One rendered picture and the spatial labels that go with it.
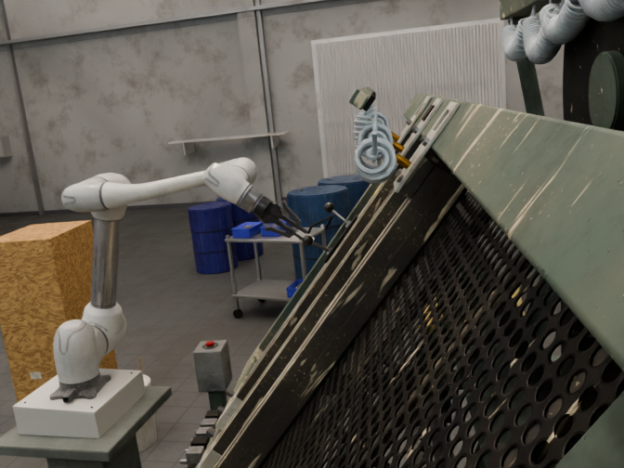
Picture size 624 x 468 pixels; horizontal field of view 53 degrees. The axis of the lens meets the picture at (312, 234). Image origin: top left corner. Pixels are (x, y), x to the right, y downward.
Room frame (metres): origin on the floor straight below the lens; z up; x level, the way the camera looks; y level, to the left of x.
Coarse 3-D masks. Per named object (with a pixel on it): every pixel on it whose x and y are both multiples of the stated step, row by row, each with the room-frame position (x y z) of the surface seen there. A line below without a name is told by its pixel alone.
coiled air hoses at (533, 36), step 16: (576, 0) 1.51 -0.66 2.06; (592, 0) 1.29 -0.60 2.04; (608, 0) 1.21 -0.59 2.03; (544, 16) 1.66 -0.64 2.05; (560, 16) 1.51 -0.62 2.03; (576, 16) 1.55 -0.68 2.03; (592, 16) 1.31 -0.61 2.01; (608, 16) 1.25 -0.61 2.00; (512, 32) 2.16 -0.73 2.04; (528, 32) 1.85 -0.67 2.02; (544, 32) 1.65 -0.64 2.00; (560, 32) 1.54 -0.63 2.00; (576, 32) 1.52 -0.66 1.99; (512, 48) 2.03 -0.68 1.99; (528, 48) 1.80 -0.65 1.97; (544, 48) 1.69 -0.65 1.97
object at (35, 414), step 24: (48, 384) 2.36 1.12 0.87; (120, 384) 2.32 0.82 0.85; (144, 384) 2.44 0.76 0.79; (24, 408) 2.18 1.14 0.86; (48, 408) 2.16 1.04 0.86; (72, 408) 2.15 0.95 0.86; (96, 408) 2.13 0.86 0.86; (120, 408) 2.25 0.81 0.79; (24, 432) 2.18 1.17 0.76; (48, 432) 2.16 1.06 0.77; (72, 432) 2.13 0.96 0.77; (96, 432) 2.10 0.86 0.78
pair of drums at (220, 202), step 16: (192, 208) 7.04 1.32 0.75; (208, 208) 6.94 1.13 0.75; (224, 208) 6.96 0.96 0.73; (240, 208) 7.36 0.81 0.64; (192, 224) 6.96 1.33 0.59; (208, 224) 6.87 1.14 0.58; (224, 224) 6.94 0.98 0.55; (240, 224) 7.36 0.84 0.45; (192, 240) 7.02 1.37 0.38; (208, 240) 6.87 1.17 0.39; (224, 240) 6.92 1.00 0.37; (208, 256) 6.88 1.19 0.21; (224, 256) 6.91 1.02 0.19; (240, 256) 7.35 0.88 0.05; (208, 272) 6.88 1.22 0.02
